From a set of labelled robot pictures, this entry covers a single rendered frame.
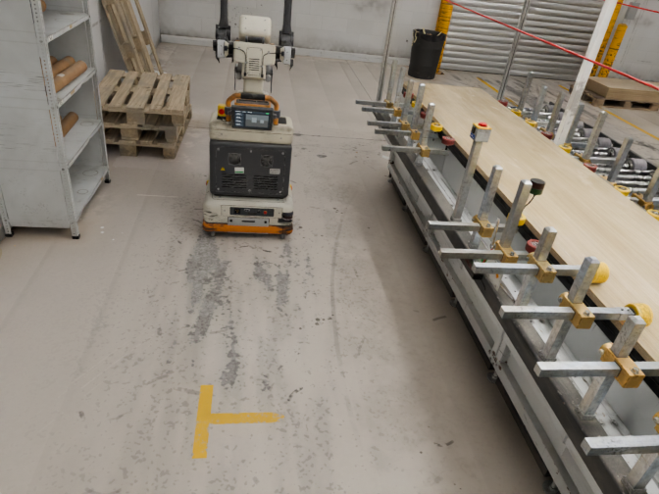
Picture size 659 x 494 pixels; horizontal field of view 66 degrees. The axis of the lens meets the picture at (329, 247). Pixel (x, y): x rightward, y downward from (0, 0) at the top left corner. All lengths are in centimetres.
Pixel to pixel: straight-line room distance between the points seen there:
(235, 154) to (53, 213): 122
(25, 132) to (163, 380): 171
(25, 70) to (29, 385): 169
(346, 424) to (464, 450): 54
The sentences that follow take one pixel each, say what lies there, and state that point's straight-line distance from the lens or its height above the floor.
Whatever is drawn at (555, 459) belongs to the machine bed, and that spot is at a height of 17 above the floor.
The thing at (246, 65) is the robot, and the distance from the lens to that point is 362.
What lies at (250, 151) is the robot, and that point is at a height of 64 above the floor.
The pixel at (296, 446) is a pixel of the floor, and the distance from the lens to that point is 239.
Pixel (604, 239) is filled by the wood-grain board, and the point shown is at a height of 90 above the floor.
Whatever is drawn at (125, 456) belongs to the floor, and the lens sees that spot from 241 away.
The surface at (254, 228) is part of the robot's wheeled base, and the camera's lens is 360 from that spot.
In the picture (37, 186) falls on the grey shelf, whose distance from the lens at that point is 364.
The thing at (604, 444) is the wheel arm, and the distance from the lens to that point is 145.
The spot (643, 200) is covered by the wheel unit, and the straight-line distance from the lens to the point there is 331.
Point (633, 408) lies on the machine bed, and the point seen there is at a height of 70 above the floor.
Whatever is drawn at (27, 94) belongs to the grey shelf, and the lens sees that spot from 342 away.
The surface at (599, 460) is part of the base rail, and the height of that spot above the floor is 69.
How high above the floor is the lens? 192
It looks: 32 degrees down
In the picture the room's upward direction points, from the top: 8 degrees clockwise
